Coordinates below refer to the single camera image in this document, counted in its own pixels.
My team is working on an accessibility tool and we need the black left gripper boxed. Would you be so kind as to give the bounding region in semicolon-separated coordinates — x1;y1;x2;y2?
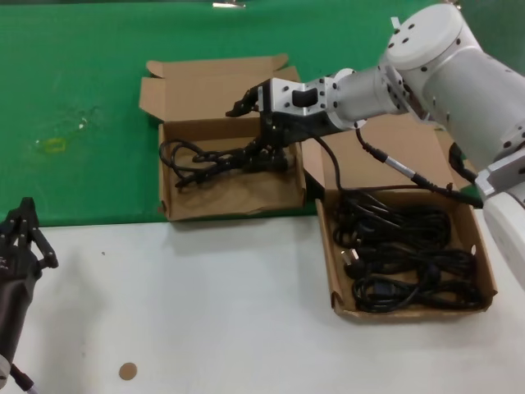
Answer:
0;197;58;288

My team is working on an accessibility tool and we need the black cable with silver connector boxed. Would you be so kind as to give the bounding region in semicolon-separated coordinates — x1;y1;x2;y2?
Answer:
313;126;485;208

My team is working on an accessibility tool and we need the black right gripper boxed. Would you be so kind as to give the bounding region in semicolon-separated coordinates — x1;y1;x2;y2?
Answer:
224;85;341;172

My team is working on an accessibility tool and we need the green tablecloth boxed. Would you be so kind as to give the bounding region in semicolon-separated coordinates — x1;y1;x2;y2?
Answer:
0;0;525;229

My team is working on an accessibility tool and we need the cardboard box with oval hole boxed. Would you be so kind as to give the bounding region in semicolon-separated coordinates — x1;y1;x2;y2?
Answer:
138;53;308;223

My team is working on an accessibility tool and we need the black and white arm cable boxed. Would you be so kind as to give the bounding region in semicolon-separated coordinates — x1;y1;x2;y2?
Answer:
10;363;40;394

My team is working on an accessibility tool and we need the cardboard box with round hole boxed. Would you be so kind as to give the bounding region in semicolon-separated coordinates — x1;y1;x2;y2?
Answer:
299;118;498;326

